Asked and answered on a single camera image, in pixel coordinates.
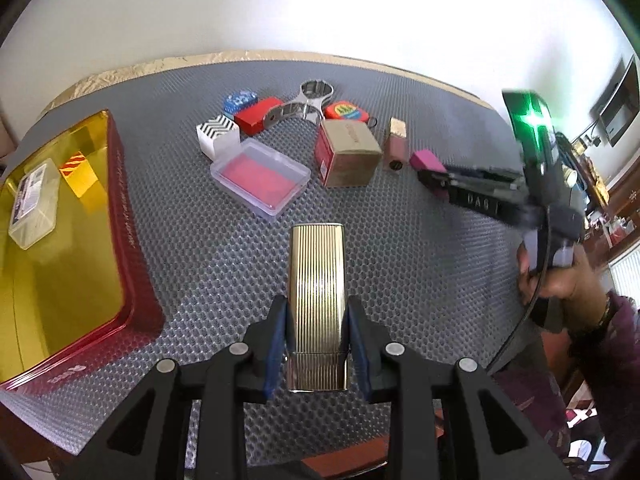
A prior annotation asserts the lipstick with gold cap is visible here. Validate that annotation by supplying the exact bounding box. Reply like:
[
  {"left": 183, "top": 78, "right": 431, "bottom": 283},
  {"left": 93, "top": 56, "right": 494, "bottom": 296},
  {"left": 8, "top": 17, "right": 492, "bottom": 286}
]
[{"left": 384, "top": 117, "right": 408, "bottom": 171}]

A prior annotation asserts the silver metal multi-tool opener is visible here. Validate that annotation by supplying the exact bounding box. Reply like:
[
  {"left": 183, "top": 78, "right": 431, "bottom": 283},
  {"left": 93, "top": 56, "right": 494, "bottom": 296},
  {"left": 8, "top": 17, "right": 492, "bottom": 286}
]
[{"left": 262, "top": 79, "right": 334, "bottom": 129}]

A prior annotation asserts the person's right hand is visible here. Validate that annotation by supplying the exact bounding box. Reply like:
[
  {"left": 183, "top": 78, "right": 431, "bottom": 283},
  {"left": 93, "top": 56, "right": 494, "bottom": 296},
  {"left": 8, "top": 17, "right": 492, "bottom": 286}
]
[{"left": 538, "top": 245, "right": 608, "bottom": 332}]

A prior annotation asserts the tan cardboard cube box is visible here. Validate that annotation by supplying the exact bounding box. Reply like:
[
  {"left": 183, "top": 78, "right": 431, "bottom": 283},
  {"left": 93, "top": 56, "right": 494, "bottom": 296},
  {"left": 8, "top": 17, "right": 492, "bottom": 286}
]
[{"left": 314, "top": 119, "right": 383, "bottom": 188}]

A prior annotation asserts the clear labelled plastic box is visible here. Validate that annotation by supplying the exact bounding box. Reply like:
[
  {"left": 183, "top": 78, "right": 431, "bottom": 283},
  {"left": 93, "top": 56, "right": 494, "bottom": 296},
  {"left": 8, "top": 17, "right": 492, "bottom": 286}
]
[{"left": 9, "top": 158, "right": 61, "bottom": 250}]

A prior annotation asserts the red rectangular block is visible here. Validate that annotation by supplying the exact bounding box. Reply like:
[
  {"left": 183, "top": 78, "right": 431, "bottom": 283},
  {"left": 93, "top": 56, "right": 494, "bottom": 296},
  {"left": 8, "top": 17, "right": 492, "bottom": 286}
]
[{"left": 233, "top": 96, "right": 282, "bottom": 136}]

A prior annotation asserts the person's right forearm sleeve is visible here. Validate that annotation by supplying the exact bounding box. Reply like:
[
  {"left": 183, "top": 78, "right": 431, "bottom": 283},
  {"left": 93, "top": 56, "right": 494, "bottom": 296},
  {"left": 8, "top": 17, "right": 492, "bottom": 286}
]
[{"left": 494, "top": 292, "right": 639, "bottom": 458}]

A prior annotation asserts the blue patterned small cube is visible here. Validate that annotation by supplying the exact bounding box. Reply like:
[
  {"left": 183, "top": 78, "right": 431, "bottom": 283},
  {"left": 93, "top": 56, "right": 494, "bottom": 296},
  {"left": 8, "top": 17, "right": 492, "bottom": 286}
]
[{"left": 222, "top": 90, "right": 258, "bottom": 119}]

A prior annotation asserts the clear case with red pad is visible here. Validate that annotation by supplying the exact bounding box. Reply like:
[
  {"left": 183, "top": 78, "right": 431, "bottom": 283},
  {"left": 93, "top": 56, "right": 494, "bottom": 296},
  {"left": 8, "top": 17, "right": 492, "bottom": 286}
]
[{"left": 209, "top": 139, "right": 311, "bottom": 221}]

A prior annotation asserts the pink rectangular eraser block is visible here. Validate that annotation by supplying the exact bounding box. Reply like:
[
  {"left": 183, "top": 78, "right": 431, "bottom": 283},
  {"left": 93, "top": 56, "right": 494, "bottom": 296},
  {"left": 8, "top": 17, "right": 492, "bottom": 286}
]
[{"left": 409, "top": 150, "right": 447, "bottom": 174}]

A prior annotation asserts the orange tape measure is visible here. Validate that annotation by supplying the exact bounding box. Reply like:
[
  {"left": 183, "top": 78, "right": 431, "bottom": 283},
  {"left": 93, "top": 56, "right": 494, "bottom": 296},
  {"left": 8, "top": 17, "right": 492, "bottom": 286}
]
[{"left": 323, "top": 101, "right": 378, "bottom": 128}]

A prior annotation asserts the gold ribbed lighter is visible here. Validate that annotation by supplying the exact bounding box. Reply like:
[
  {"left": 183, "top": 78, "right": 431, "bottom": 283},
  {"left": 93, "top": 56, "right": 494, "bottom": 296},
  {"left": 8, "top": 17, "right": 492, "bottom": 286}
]
[{"left": 286, "top": 223, "right": 347, "bottom": 393}]

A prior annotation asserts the black white zigzag cube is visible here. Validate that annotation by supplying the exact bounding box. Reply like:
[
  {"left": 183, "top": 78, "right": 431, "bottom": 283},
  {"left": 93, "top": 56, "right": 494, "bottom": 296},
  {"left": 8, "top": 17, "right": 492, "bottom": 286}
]
[{"left": 196, "top": 115, "right": 240, "bottom": 162}]

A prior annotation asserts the red gold toffee tin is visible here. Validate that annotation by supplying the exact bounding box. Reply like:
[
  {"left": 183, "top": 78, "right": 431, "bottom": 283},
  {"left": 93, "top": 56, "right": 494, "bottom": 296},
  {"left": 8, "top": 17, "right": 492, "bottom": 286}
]
[{"left": 1, "top": 110, "right": 165, "bottom": 396}]

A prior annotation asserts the orange striped small cube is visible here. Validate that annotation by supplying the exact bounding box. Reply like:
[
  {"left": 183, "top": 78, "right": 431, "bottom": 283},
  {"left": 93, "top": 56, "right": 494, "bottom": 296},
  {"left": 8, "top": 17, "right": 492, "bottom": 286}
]
[{"left": 58, "top": 152, "right": 98, "bottom": 198}]

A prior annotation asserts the grey honeycomb table mat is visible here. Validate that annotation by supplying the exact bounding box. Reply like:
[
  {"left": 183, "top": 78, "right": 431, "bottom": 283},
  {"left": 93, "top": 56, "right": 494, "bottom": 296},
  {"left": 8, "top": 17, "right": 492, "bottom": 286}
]
[{"left": 1, "top": 61, "right": 535, "bottom": 465}]

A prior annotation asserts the wall mounted television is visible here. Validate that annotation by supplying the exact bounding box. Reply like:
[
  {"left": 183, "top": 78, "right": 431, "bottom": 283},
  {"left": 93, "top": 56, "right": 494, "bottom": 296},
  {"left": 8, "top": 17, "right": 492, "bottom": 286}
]
[{"left": 591, "top": 55, "right": 639, "bottom": 146}]

